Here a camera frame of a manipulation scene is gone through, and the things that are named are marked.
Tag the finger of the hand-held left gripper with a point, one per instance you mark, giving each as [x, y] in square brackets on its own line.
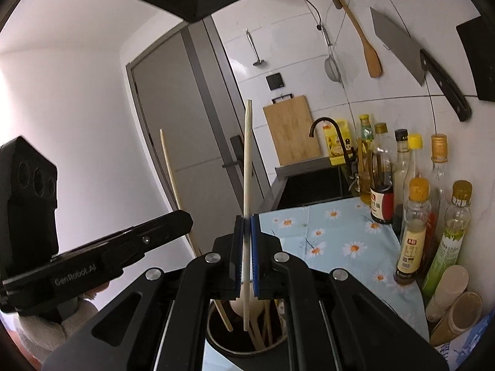
[154, 232]

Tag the white ceramic spoon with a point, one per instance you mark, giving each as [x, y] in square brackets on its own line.
[283, 319]

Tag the yellow cap clear bottle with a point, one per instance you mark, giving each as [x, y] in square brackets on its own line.
[415, 143]

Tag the black faucet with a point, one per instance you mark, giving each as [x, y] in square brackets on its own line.
[340, 131]

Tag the metal ladle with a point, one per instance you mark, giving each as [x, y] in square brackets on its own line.
[253, 50]

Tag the tall gold cap bottle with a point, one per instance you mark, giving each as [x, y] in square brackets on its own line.
[439, 150]

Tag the yellow oil jug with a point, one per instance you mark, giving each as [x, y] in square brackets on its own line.
[334, 147]

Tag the small orange label bottle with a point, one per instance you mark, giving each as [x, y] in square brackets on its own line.
[412, 247]

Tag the black wall switch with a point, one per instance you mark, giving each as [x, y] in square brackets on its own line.
[275, 81]

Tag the metal mesh strainer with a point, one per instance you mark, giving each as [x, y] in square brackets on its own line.
[332, 70]

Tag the black sink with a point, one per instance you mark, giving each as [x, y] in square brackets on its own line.
[309, 187]

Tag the black utensil holder cup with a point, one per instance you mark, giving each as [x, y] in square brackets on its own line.
[216, 336]

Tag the cream plastic spoon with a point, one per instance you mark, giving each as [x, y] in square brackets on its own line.
[236, 311]

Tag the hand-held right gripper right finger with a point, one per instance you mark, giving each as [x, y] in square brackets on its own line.
[255, 251]

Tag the black cap glass bottle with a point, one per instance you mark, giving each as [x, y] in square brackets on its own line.
[402, 150]

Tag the green label bottle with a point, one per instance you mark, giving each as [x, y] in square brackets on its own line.
[444, 255]

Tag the blue white salt bag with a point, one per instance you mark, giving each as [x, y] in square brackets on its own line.
[460, 355]

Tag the person's left hand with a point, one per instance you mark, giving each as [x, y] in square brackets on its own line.
[50, 332]

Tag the yellow liquid glass bottle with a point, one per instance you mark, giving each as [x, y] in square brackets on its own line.
[365, 185]

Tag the wooden spatula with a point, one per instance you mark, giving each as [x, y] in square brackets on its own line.
[371, 58]

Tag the blue daisy tablecloth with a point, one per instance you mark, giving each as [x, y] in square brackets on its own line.
[340, 232]

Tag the cream chopstick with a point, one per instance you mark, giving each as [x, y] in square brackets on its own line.
[174, 185]
[255, 334]
[247, 162]

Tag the dark soy sauce bottle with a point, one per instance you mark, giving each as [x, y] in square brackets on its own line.
[381, 197]

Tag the beige lid spice jar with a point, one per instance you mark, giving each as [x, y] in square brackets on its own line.
[448, 286]

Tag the clear brown spice jar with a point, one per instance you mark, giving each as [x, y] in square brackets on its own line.
[460, 317]

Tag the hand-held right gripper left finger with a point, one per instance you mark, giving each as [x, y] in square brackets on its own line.
[239, 251]

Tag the grey door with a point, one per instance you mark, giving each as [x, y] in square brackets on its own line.
[174, 104]

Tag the wooden cutting board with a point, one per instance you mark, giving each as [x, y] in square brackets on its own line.
[290, 131]

